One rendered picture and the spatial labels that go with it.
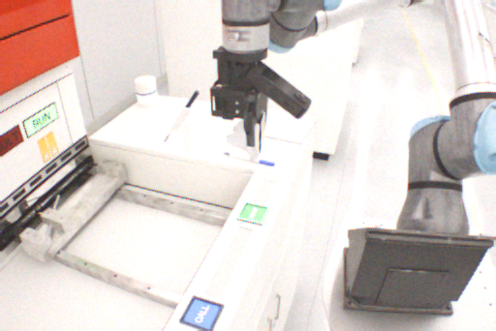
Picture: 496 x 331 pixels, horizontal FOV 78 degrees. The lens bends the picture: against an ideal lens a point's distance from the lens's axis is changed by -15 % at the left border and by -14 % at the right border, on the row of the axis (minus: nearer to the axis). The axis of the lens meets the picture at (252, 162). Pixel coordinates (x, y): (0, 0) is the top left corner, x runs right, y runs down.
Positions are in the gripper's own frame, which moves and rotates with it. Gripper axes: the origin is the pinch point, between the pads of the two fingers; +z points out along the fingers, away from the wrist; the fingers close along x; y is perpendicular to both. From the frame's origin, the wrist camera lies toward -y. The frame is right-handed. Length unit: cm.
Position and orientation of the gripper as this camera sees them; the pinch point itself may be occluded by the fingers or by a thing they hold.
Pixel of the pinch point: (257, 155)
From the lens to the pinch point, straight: 66.6
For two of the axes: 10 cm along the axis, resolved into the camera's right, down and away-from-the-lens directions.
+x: -3.2, 5.2, -7.9
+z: 0.0, 8.3, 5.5
